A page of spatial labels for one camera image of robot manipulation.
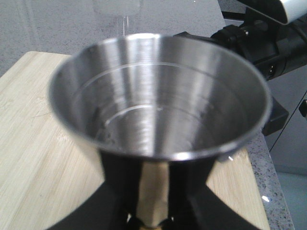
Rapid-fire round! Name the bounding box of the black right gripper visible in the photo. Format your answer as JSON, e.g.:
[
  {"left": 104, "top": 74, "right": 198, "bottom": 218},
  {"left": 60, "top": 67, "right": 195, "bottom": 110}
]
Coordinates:
[{"left": 171, "top": 23, "right": 288, "bottom": 137}]

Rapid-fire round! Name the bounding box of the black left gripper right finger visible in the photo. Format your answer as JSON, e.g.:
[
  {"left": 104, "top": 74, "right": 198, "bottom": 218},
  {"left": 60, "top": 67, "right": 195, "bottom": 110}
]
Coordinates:
[{"left": 187, "top": 185, "right": 261, "bottom": 230}]

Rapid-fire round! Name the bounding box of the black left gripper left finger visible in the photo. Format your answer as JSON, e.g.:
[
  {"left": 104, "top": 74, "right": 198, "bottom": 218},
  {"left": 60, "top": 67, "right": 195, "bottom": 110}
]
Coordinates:
[{"left": 50, "top": 181, "right": 135, "bottom": 230}]

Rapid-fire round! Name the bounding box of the steel double jigger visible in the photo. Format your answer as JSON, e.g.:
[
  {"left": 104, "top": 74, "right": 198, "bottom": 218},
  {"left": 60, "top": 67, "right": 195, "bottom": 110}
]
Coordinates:
[{"left": 47, "top": 33, "right": 273, "bottom": 230}]

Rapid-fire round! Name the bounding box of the clear glass beaker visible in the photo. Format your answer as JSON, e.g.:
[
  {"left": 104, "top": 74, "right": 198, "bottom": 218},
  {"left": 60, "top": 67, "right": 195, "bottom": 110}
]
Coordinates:
[{"left": 93, "top": 0, "right": 142, "bottom": 36}]

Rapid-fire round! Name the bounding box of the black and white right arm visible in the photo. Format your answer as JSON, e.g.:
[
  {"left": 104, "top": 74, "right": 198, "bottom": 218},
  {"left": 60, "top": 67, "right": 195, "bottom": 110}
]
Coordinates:
[{"left": 180, "top": 0, "right": 307, "bottom": 230}]

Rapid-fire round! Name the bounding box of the light wooden cutting board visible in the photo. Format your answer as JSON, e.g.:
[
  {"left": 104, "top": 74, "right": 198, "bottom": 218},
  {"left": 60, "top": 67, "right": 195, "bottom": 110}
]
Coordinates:
[{"left": 0, "top": 50, "right": 271, "bottom": 230}]

